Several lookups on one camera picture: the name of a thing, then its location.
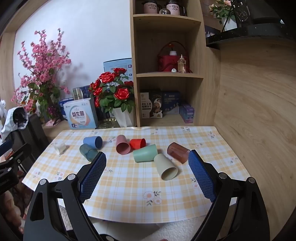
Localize white cloth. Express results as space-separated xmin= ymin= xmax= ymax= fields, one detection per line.
xmin=0 ymin=100 xmax=29 ymax=141

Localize teal translucent cup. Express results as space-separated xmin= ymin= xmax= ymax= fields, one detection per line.
xmin=79 ymin=143 xmax=99 ymax=162

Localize small white cup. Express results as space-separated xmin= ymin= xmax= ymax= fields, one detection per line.
xmin=54 ymin=142 xmax=67 ymax=155

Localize red cup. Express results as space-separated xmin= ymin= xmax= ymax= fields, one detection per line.
xmin=129 ymin=138 xmax=147 ymax=150

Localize black chair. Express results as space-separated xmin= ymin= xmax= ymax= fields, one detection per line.
xmin=9 ymin=113 xmax=49 ymax=173

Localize blue cup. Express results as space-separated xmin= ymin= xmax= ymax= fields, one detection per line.
xmin=83 ymin=136 xmax=103 ymax=149

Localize white faceted vase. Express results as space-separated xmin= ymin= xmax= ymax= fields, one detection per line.
xmin=112 ymin=107 xmax=135 ymax=127

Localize pink blossom branches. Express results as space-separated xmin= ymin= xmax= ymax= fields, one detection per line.
xmin=11 ymin=28 xmax=72 ymax=121

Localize yellow checked tablecloth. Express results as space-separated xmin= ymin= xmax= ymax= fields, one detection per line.
xmin=22 ymin=126 xmax=248 ymax=224

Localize glass perfume bottle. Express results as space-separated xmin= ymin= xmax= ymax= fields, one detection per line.
xmin=178 ymin=55 xmax=187 ymax=73

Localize potted pink roses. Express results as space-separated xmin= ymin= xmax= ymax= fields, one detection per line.
xmin=208 ymin=0 xmax=238 ymax=32

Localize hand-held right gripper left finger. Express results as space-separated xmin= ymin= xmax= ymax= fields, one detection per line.
xmin=23 ymin=152 xmax=109 ymax=241

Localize beige cup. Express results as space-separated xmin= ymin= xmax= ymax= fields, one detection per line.
xmin=154 ymin=153 xmax=178 ymax=181

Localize red rose bouquet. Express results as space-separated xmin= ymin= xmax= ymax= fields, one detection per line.
xmin=89 ymin=68 xmax=136 ymax=114

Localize wooden shelf unit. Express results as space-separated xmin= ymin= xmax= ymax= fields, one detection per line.
xmin=129 ymin=0 xmax=221 ymax=127

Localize red basket with handle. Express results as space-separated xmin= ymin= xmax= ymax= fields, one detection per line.
xmin=157 ymin=41 xmax=190 ymax=73

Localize brown translucent cup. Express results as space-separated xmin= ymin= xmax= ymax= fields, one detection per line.
xmin=167 ymin=142 xmax=190 ymax=164

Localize black wall shelf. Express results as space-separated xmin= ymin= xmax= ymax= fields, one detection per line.
xmin=205 ymin=22 xmax=289 ymax=49

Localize dark snack box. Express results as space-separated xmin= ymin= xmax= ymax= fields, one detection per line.
xmin=140 ymin=90 xmax=163 ymax=119

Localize steel tumbler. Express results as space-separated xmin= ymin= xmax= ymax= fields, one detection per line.
xmin=72 ymin=88 xmax=84 ymax=101

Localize pink cup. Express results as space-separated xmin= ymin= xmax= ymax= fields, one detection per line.
xmin=116 ymin=135 xmax=131 ymax=154

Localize large blue box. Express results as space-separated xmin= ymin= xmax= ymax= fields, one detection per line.
xmin=103 ymin=58 xmax=133 ymax=81

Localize purple box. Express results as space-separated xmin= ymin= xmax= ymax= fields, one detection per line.
xmin=179 ymin=103 xmax=195 ymax=123

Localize white and blue carton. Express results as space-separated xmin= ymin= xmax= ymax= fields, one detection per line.
xmin=63 ymin=98 xmax=99 ymax=130

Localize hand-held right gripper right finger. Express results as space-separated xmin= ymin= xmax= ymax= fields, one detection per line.
xmin=188 ymin=149 xmax=271 ymax=241

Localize dark blue box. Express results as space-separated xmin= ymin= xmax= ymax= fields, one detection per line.
xmin=162 ymin=91 xmax=181 ymax=114

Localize small blue box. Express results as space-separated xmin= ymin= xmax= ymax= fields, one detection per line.
xmin=58 ymin=98 xmax=75 ymax=121

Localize silver blister pack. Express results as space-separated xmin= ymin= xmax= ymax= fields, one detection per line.
xmin=95 ymin=118 xmax=121 ymax=129

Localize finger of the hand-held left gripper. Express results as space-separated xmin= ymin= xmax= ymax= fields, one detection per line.
xmin=0 ymin=140 xmax=31 ymax=173

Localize green cup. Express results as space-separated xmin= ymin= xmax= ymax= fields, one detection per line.
xmin=133 ymin=144 xmax=158 ymax=163

